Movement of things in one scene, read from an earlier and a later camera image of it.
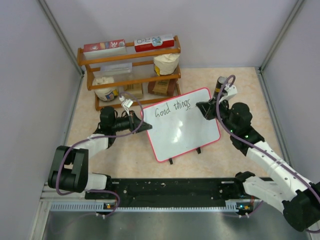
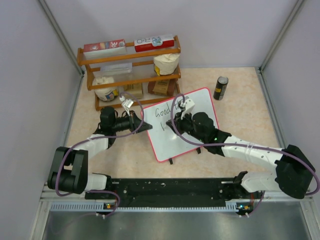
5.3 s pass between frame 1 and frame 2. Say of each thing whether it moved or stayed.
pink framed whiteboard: stayed
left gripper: stayed
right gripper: moved
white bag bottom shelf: stayed
